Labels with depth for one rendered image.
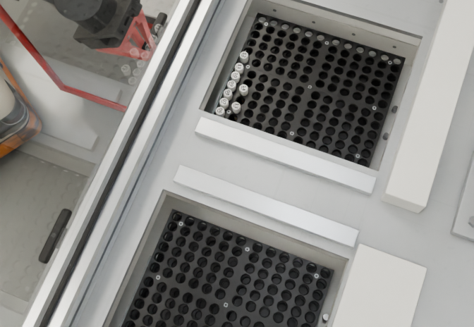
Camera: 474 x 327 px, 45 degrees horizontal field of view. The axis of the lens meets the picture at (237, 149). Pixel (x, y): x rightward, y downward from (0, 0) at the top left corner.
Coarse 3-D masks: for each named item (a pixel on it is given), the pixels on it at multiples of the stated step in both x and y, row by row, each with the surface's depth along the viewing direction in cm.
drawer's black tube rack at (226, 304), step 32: (192, 224) 78; (160, 256) 76; (192, 256) 76; (224, 256) 73; (256, 256) 75; (288, 256) 72; (160, 288) 75; (192, 288) 72; (224, 288) 72; (256, 288) 71; (288, 288) 74; (320, 288) 74; (160, 320) 71; (192, 320) 71; (224, 320) 70; (256, 320) 70; (288, 320) 73
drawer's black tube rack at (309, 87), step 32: (288, 32) 83; (320, 32) 82; (256, 64) 85; (288, 64) 81; (320, 64) 81; (352, 64) 84; (384, 64) 81; (256, 96) 83; (288, 96) 79; (320, 96) 79; (352, 96) 79; (384, 96) 82; (256, 128) 81; (288, 128) 81; (320, 128) 81; (352, 128) 77; (352, 160) 79
